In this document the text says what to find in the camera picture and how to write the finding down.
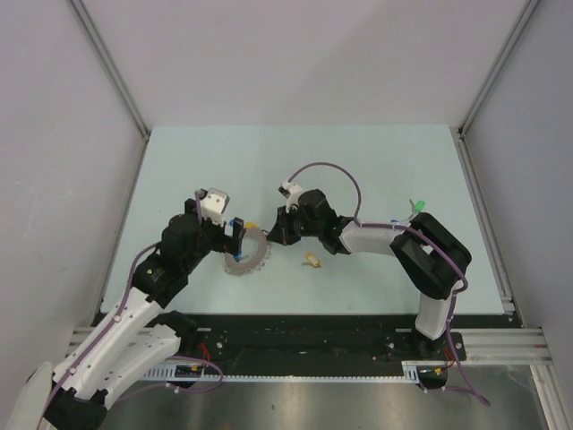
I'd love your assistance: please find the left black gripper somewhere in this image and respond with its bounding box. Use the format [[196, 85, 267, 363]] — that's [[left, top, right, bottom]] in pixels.
[[182, 199, 244, 272]]

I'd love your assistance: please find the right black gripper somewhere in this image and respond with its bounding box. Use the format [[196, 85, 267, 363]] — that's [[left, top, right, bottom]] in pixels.
[[268, 204, 322, 247]]

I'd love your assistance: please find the metal key organizer ring disc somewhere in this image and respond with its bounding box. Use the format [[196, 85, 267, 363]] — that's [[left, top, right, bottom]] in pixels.
[[224, 228, 271, 277]]

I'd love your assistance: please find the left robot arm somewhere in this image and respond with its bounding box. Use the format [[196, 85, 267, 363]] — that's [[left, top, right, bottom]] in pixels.
[[43, 188, 245, 429]]

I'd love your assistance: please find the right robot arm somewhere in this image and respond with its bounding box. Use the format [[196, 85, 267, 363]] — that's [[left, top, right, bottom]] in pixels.
[[267, 183, 472, 359]]

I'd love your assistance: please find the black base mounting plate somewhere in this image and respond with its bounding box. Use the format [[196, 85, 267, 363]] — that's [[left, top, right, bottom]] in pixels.
[[91, 313, 523, 376]]

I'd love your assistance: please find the green key tag key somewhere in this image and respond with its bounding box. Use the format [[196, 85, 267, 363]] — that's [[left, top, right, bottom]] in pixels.
[[409, 200, 425, 215]]

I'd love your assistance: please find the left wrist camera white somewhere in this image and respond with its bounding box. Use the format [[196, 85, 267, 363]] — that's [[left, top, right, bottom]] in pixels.
[[195, 188, 230, 227]]

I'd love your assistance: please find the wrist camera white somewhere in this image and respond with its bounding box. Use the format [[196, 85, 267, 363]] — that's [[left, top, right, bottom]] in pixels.
[[195, 188, 230, 227], [278, 181, 305, 212]]

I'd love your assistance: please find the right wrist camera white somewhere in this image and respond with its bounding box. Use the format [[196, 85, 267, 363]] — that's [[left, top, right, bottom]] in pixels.
[[278, 181, 305, 212]]

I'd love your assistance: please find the white slotted cable duct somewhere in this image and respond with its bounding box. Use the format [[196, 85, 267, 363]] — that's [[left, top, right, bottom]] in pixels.
[[142, 360, 444, 383]]

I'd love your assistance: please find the aluminium front rail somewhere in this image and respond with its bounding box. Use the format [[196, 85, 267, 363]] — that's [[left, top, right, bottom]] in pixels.
[[459, 328, 552, 366]]

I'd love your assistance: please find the left aluminium frame post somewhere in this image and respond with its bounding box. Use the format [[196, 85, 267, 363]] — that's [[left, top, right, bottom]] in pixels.
[[66, 0, 150, 142]]

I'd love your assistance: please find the aluminium frame post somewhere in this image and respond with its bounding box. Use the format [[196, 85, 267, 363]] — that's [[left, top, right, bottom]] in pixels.
[[457, 0, 543, 139], [66, 0, 150, 142]]

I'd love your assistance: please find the right aluminium frame post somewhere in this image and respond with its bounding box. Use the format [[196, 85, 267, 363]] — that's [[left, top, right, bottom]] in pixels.
[[457, 0, 543, 139]]

